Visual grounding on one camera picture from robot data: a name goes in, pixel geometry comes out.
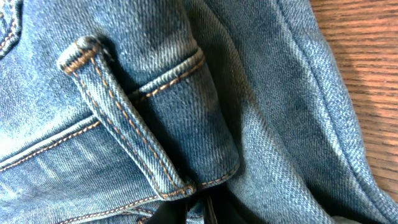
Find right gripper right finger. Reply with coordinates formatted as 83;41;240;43
203;187;248;224

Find light blue denim jeans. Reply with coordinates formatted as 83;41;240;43
1;0;397;223

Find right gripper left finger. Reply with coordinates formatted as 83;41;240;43
148;199;188;224

